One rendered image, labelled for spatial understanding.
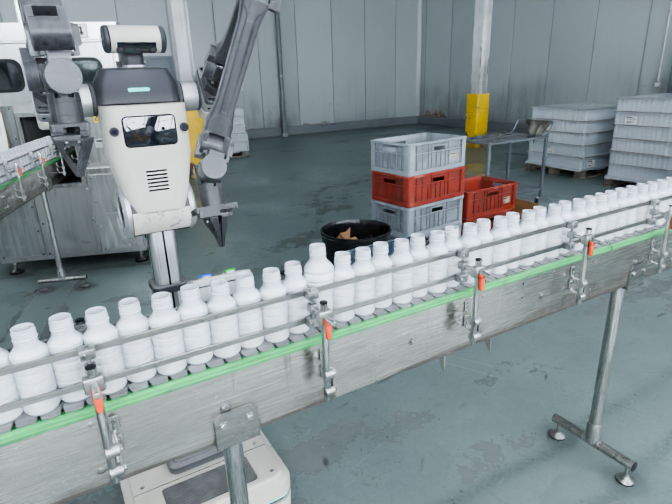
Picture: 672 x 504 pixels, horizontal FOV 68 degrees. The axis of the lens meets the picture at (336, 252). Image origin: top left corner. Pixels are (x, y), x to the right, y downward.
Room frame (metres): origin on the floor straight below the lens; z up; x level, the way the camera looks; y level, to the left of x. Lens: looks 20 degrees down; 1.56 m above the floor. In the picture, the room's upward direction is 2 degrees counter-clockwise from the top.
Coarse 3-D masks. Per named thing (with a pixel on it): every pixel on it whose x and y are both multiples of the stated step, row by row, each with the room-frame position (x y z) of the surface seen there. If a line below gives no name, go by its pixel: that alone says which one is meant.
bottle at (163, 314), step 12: (156, 300) 0.87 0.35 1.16; (168, 300) 0.88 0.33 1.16; (156, 312) 0.87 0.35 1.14; (168, 312) 0.88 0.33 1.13; (156, 324) 0.86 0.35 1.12; (168, 324) 0.87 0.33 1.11; (156, 336) 0.86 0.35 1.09; (168, 336) 0.86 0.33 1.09; (180, 336) 0.88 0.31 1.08; (156, 348) 0.86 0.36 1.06; (168, 348) 0.86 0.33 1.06; (180, 348) 0.88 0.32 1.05; (156, 360) 0.87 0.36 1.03; (180, 360) 0.87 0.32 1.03; (168, 372) 0.86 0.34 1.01; (180, 372) 0.88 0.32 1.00
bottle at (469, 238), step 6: (468, 228) 1.28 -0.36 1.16; (474, 228) 1.28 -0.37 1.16; (468, 234) 1.28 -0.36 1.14; (474, 234) 1.28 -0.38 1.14; (462, 240) 1.29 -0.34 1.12; (468, 240) 1.28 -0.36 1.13; (474, 240) 1.28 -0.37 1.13; (462, 246) 1.28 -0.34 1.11; (468, 246) 1.27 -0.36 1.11; (474, 252) 1.27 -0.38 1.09; (468, 258) 1.27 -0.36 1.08; (474, 258) 1.27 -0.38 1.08; (474, 264) 1.27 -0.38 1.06; (468, 270) 1.27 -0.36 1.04; (468, 276) 1.27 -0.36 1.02; (468, 282) 1.27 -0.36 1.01
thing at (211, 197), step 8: (208, 184) 1.18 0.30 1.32; (216, 184) 1.19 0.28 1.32; (200, 192) 1.18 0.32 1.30; (208, 192) 1.17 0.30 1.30; (216, 192) 1.18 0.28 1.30; (200, 200) 1.18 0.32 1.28; (208, 200) 1.17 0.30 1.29; (216, 200) 1.17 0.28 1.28; (224, 200) 1.19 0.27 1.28; (200, 208) 1.14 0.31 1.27; (208, 208) 1.15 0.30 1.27; (224, 208) 1.17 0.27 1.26; (232, 208) 1.22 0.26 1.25; (192, 216) 1.18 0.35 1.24
